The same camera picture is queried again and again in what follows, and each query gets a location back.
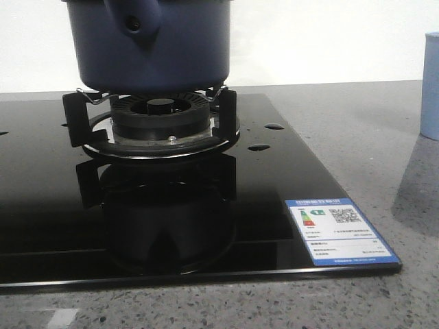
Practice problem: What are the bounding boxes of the light blue ribbed cup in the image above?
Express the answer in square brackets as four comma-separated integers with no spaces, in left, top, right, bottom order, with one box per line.
[420,32,438,141]

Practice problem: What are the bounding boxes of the black pot support grate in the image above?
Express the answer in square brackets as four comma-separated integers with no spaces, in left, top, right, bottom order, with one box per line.
[62,86,240,160]

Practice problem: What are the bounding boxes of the dark blue cooking pot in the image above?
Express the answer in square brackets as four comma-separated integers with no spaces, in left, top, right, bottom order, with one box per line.
[66,1,231,95]

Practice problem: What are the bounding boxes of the black gas burner head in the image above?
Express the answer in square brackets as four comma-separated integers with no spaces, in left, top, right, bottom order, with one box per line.
[110,93,210,141]

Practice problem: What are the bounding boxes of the blue energy rating label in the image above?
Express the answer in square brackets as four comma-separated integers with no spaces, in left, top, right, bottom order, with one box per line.
[285,197,399,266]

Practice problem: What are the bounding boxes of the black glass gas stove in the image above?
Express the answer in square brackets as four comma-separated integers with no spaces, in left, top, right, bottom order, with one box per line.
[1,94,402,293]

